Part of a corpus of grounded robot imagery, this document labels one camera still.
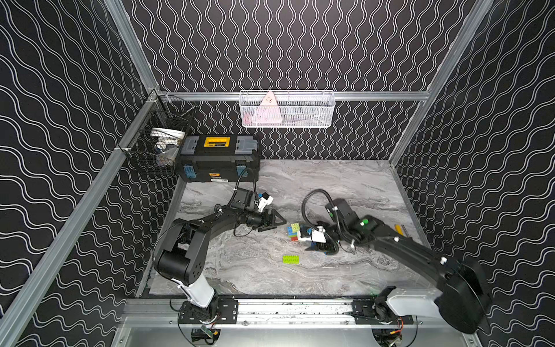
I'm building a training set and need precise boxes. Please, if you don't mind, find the light blue lego plate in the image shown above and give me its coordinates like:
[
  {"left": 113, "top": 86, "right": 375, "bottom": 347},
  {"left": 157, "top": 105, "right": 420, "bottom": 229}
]
[{"left": 287, "top": 226, "right": 299, "bottom": 238}]

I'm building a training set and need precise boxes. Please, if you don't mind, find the lime green long lego brick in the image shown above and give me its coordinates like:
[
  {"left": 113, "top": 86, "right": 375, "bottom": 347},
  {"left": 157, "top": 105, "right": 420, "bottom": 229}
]
[{"left": 283, "top": 254, "right": 300, "bottom": 265}]

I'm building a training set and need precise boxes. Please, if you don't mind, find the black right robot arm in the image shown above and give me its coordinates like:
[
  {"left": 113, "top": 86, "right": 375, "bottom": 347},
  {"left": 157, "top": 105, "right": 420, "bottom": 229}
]
[{"left": 308, "top": 199, "right": 492, "bottom": 334}]

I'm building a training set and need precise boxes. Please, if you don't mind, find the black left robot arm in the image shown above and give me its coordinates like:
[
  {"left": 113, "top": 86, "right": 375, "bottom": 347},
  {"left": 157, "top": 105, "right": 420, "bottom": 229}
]
[{"left": 153, "top": 205, "right": 287, "bottom": 309}]

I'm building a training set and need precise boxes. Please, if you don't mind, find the black deli toolbox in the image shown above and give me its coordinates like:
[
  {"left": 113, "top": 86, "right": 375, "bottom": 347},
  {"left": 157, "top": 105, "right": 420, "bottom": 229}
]
[{"left": 176, "top": 134, "right": 260, "bottom": 182}]

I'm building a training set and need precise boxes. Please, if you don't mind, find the pink triangle card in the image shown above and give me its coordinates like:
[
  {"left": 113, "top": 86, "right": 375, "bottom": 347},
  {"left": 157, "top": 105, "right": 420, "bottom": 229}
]
[{"left": 251, "top": 91, "right": 283, "bottom": 126}]

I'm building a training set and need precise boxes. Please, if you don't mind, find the white roll in basket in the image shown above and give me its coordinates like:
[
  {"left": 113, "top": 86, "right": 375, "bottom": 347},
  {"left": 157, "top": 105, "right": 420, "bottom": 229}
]
[{"left": 150, "top": 127, "right": 185, "bottom": 152}]

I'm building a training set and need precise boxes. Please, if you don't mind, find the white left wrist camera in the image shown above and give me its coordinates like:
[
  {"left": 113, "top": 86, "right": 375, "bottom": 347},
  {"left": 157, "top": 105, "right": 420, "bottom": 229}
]
[{"left": 257, "top": 192, "right": 274, "bottom": 213}]

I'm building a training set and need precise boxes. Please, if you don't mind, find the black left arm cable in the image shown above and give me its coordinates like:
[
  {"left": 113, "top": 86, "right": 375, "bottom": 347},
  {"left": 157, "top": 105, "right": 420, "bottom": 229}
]
[{"left": 233, "top": 166, "right": 260, "bottom": 205}]

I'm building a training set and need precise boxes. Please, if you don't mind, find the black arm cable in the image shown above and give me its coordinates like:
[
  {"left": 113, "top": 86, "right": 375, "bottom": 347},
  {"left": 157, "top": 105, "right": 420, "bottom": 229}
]
[
  {"left": 233, "top": 166, "right": 260, "bottom": 205},
  {"left": 301, "top": 188, "right": 337, "bottom": 231}
]

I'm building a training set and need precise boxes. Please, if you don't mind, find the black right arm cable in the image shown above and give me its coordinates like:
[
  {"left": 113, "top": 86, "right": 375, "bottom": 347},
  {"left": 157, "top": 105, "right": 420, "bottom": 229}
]
[{"left": 301, "top": 188, "right": 337, "bottom": 231}]

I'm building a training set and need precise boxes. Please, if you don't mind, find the yellow handled screwdriver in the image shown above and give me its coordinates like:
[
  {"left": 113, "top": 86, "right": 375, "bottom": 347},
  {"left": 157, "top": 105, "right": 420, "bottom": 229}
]
[{"left": 395, "top": 224, "right": 405, "bottom": 236}]

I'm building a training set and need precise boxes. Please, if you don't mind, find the clear plastic wall basket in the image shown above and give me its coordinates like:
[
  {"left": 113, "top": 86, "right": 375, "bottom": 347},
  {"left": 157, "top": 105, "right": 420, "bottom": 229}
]
[{"left": 238, "top": 91, "right": 336, "bottom": 129}]

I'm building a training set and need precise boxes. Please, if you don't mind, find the black wire wall basket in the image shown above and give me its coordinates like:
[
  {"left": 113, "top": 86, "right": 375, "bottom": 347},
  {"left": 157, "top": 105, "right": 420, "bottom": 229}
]
[{"left": 123, "top": 97, "right": 200, "bottom": 176}]

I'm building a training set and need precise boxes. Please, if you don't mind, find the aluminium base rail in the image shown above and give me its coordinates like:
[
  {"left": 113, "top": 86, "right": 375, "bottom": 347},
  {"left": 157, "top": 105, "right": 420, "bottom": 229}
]
[{"left": 122, "top": 296, "right": 449, "bottom": 329}]

